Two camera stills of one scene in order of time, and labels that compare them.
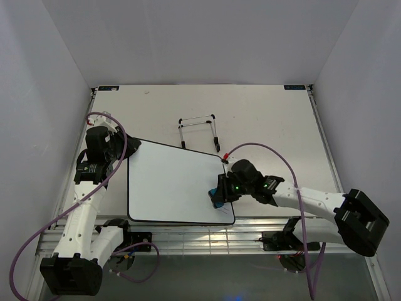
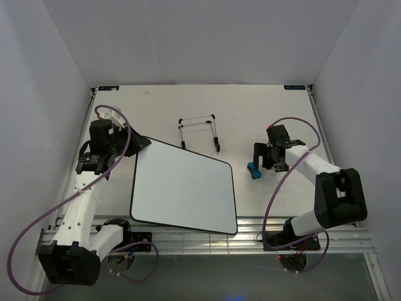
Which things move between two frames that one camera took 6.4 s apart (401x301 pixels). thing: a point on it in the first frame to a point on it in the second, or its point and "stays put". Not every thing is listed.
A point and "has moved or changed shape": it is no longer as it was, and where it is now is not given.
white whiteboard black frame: [168, 184] stays put
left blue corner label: [108, 88] stays put
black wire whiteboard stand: [215, 138] stays put
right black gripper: [223, 194] to [261, 149]
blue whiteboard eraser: [212, 192] has moved or changed shape
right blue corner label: [295, 87] stays put
